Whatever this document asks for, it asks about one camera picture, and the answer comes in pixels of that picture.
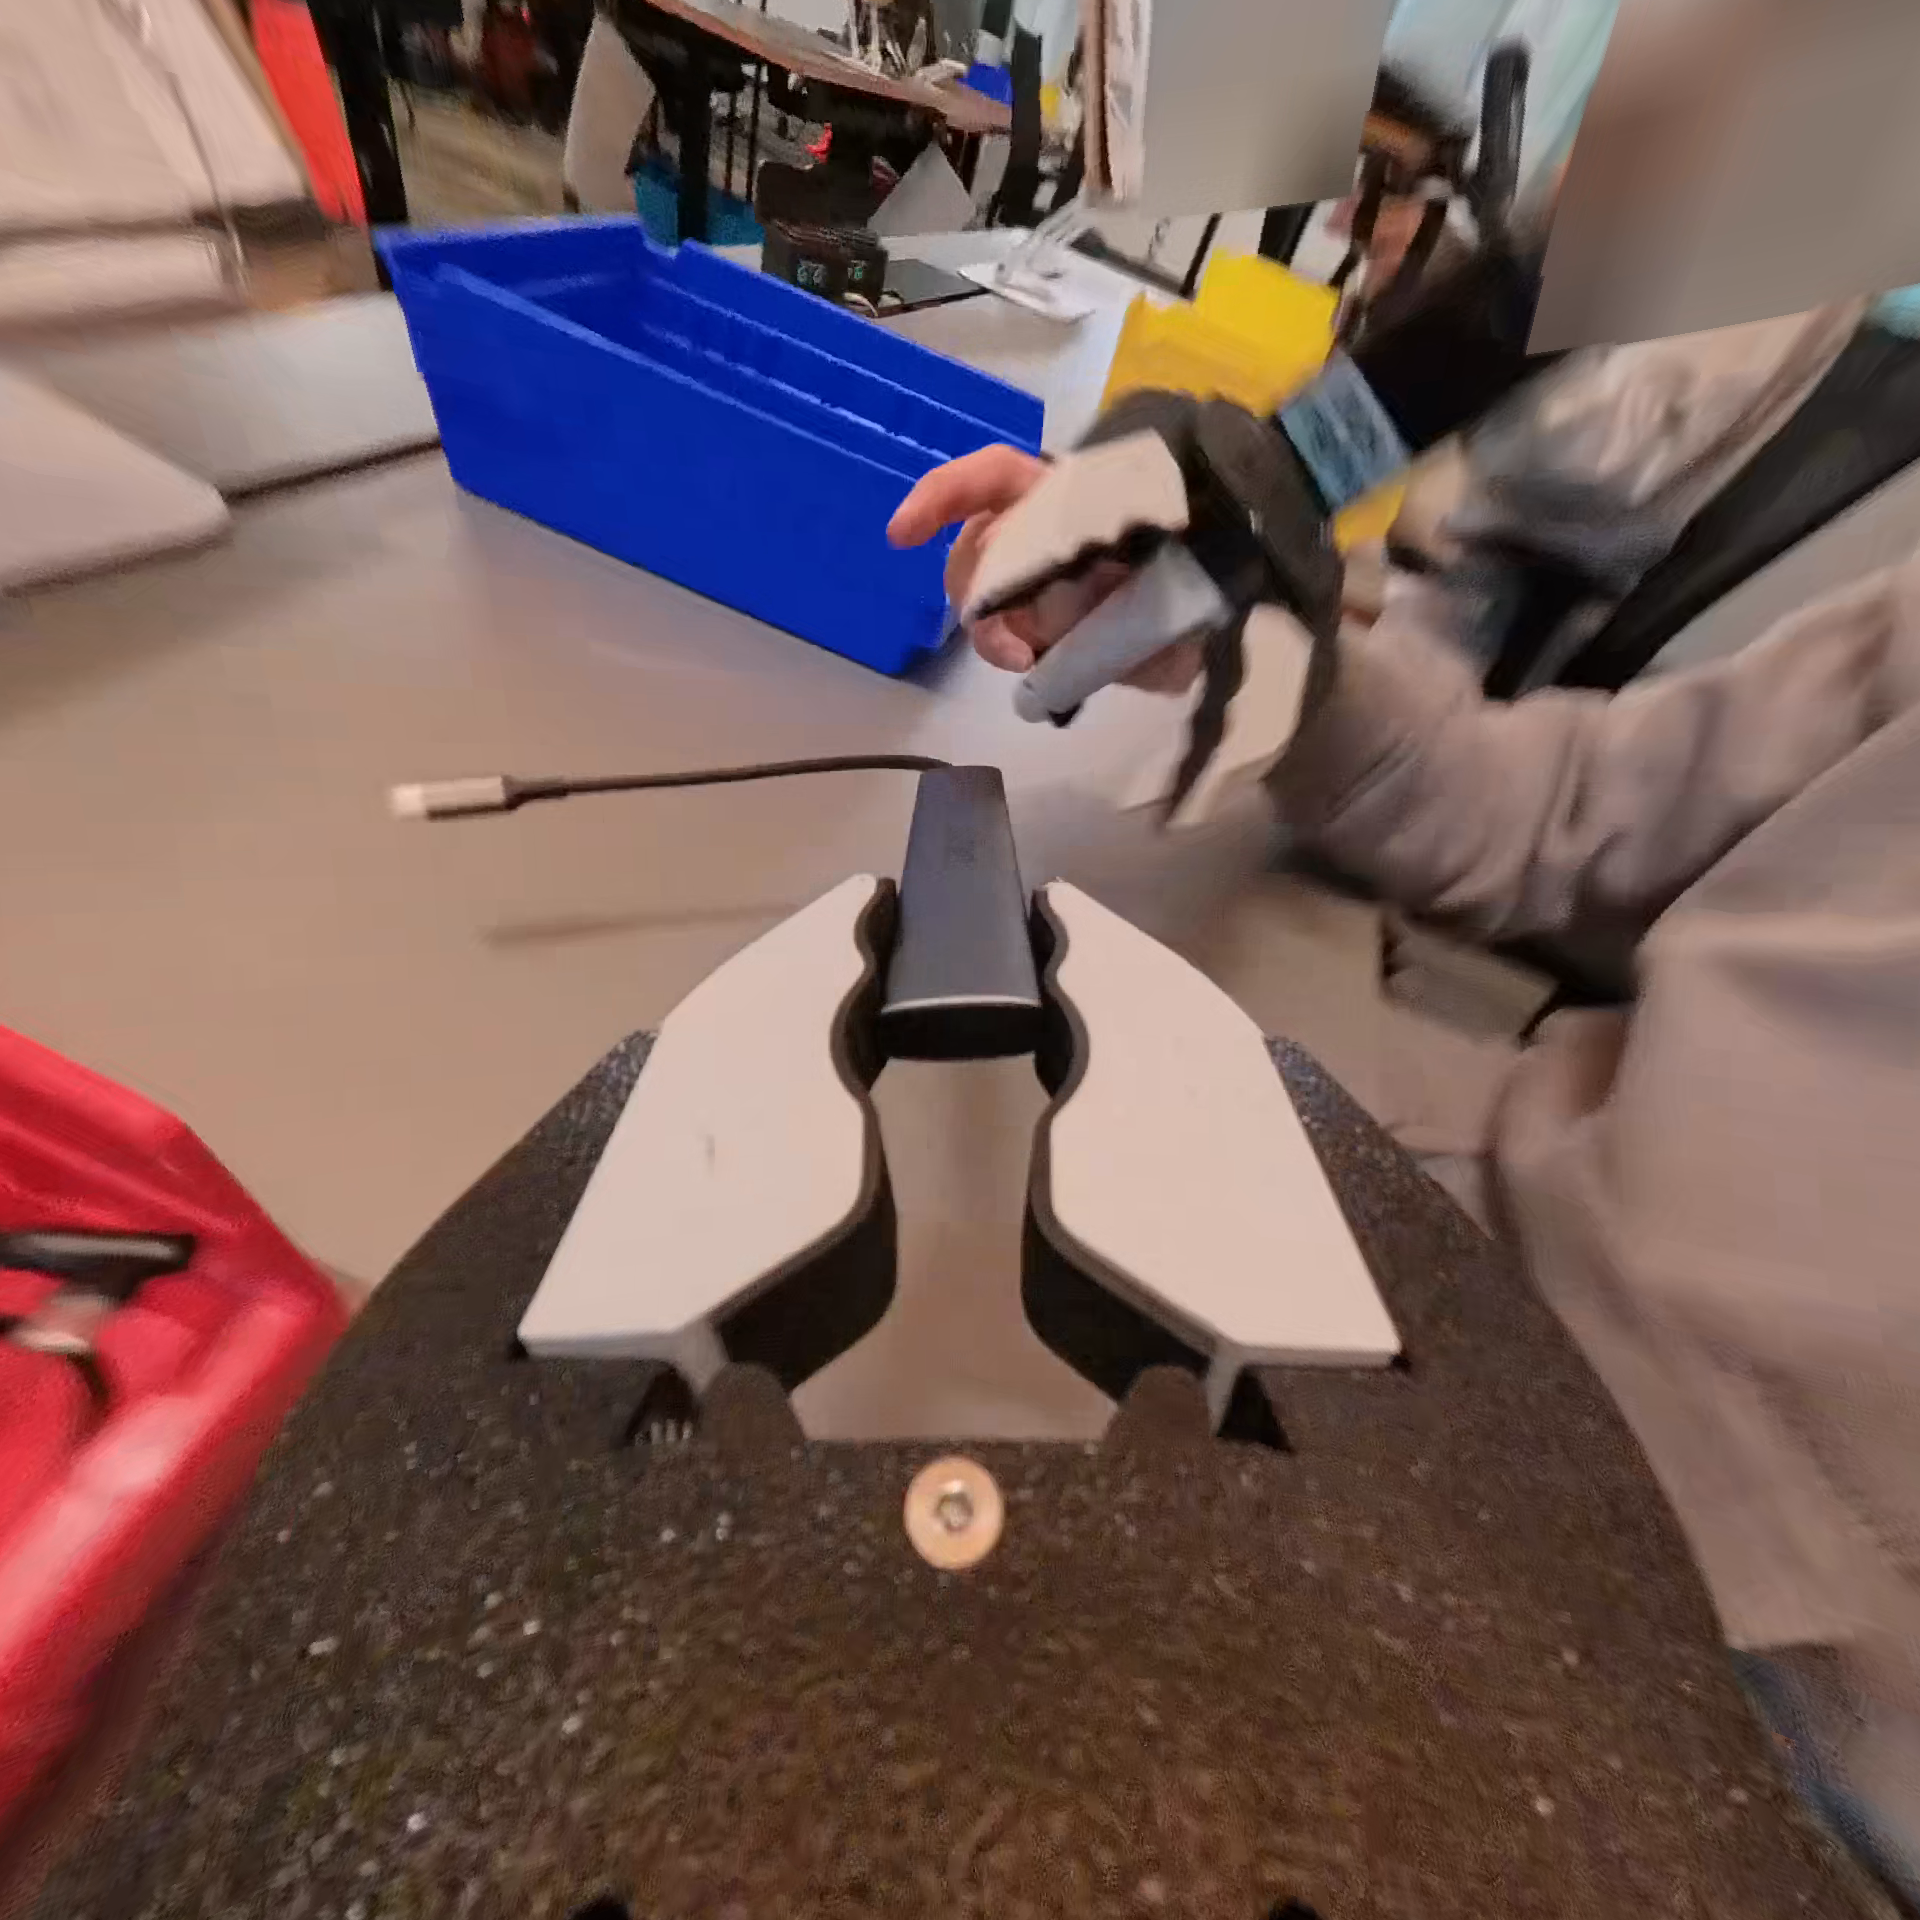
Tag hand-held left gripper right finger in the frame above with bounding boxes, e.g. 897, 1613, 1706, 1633
1026, 880, 1406, 1431

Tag person's right hand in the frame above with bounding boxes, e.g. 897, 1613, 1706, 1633
885, 442, 1205, 702

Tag yellow plastic bin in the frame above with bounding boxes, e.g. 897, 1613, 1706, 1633
1098, 247, 1415, 552

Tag blue plastic bin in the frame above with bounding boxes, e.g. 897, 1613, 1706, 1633
373, 214, 1048, 681

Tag red plastic bin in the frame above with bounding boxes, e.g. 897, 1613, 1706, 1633
0, 1025, 355, 1849

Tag red panel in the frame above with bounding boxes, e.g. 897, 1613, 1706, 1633
247, 0, 373, 230

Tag white paper sheet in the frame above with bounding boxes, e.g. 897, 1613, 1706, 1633
957, 247, 1098, 326

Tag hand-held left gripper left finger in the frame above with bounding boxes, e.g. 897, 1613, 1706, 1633
515, 872, 902, 1392

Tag black device with green digits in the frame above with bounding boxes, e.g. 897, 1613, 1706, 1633
758, 216, 889, 290

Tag dark grey USB hub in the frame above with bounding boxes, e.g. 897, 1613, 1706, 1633
386, 753, 1048, 1062

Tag person's grey clothing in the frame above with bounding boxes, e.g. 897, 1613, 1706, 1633
1381, 883, 1920, 1665

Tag person's right forearm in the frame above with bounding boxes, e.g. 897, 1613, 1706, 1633
1258, 298, 1920, 1051

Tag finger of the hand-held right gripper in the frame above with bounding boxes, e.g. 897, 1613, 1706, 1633
1011, 543, 1234, 723
960, 432, 1198, 624

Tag beige desk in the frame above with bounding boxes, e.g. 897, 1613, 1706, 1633
0, 230, 1653, 1445

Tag wooden background table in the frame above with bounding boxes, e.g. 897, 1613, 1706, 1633
641, 0, 1018, 248

